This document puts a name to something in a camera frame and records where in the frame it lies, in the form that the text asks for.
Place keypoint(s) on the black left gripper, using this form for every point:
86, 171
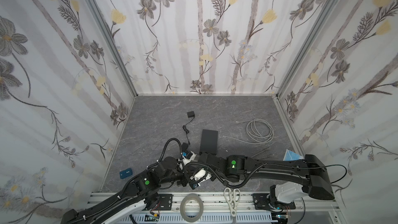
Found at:
182, 180

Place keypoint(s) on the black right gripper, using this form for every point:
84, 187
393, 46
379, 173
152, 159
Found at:
203, 158

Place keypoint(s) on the black power adapter with cable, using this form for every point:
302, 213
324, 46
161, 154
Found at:
184, 147

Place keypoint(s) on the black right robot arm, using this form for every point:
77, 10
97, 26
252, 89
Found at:
307, 177

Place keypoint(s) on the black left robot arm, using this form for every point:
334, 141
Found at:
142, 188

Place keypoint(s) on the clear tape roll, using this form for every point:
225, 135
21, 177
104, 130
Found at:
191, 208

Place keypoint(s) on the small blue box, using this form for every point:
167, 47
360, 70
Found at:
125, 173

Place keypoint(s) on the blue face mask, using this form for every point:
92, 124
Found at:
292, 156

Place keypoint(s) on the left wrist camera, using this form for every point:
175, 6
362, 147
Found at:
201, 174

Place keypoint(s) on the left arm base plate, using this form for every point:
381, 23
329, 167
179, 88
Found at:
159, 202

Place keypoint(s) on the white handled scissors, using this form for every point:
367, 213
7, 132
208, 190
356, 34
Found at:
232, 197

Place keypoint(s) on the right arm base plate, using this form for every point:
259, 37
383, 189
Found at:
264, 201

